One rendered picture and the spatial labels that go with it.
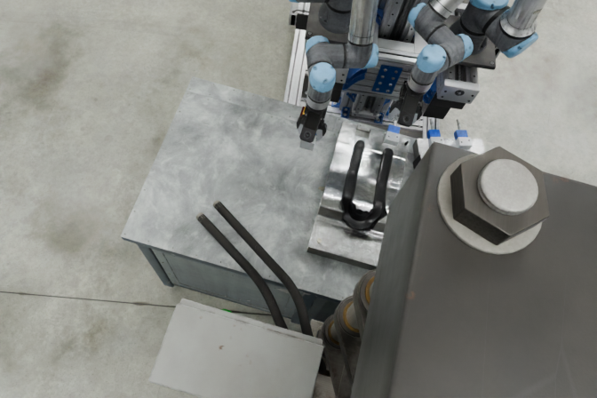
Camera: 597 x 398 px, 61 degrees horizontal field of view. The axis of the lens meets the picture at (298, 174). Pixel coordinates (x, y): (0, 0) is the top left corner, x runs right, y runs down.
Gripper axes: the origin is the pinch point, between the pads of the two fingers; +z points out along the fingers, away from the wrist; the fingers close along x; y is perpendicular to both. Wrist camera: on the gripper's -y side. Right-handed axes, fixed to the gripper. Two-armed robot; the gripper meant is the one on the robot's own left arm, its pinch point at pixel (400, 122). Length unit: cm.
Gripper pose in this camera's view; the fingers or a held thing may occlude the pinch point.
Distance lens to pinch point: 180.2
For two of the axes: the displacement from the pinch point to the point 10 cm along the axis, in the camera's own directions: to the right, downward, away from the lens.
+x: -9.6, -2.7, 0.3
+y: 2.6, -8.6, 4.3
